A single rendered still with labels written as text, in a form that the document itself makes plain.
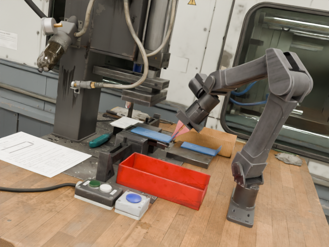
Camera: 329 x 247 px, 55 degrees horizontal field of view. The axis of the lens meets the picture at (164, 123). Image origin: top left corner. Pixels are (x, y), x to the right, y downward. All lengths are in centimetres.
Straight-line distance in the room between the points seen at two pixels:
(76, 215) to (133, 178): 21
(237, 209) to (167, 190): 20
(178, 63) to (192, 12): 27
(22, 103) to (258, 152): 174
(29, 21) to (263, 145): 174
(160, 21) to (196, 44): 66
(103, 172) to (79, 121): 31
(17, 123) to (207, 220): 174
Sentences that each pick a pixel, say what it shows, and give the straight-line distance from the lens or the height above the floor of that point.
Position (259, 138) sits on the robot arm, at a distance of 88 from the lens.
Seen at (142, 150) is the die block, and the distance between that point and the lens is 106.
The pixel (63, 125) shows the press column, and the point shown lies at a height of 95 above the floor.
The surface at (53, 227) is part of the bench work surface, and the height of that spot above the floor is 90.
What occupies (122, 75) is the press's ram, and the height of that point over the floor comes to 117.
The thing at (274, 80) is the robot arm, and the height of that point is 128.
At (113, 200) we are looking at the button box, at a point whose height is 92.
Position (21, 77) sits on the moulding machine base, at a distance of 227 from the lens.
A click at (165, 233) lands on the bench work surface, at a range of 78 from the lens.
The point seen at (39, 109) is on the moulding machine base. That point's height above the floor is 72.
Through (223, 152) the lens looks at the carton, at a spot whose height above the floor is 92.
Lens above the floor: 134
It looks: 16 degrees down
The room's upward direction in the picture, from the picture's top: 11 degrees clockwise
